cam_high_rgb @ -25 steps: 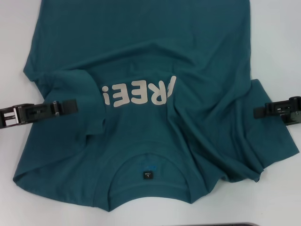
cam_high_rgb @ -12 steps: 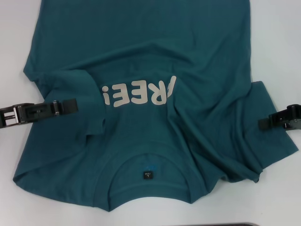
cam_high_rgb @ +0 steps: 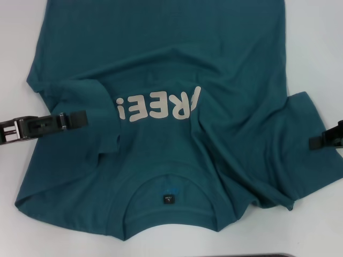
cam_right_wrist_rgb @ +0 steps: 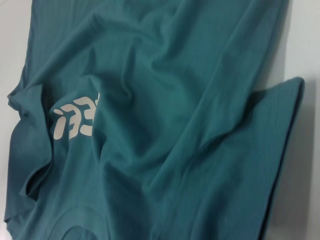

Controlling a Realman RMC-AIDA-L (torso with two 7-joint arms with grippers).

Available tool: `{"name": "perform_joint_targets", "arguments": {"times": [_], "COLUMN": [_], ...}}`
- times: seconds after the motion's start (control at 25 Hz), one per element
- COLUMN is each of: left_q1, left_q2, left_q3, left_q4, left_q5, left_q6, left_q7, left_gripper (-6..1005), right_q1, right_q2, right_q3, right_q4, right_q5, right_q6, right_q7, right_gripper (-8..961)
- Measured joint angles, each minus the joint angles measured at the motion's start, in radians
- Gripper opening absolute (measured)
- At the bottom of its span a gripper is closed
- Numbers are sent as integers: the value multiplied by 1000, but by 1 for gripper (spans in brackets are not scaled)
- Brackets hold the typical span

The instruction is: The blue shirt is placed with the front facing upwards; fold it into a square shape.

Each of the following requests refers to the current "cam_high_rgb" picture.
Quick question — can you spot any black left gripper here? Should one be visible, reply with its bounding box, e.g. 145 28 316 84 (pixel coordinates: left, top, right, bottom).
0 109 88 147

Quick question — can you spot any teal t-shirt with white print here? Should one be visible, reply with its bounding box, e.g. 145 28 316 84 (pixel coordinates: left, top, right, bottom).
13 0 343 243

